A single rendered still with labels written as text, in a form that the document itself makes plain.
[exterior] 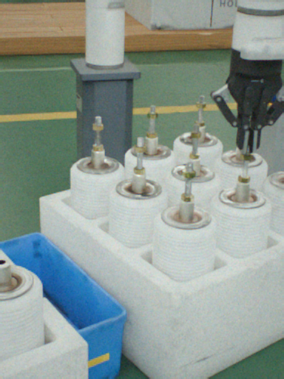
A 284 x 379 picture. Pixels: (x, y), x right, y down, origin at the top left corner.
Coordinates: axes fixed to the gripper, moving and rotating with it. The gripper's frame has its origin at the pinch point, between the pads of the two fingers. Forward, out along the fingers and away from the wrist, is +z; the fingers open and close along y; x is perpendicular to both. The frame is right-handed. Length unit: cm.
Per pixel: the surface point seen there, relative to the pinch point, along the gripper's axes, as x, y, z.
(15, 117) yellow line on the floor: -117, 36, 35
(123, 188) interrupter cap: -5.3, 18.4, 9.6
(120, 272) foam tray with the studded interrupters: 3.8, 20.0, 19.6
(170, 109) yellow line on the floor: -121, -17, 35
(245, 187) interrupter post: 1.1, 0.1, 7.5
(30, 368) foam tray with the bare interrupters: 26.8, 34.3, 17.3
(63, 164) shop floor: -76, 23, 35
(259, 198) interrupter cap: 0.7, -2.7, 9.7
